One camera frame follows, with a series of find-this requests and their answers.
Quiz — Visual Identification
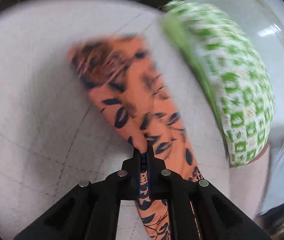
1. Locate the green white checkered pillow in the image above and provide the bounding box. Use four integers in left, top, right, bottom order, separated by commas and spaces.
162, 0, 275, 167

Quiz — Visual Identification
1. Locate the orange floral blouse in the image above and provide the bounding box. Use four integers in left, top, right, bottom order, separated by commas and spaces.
67, 33, 207, 240

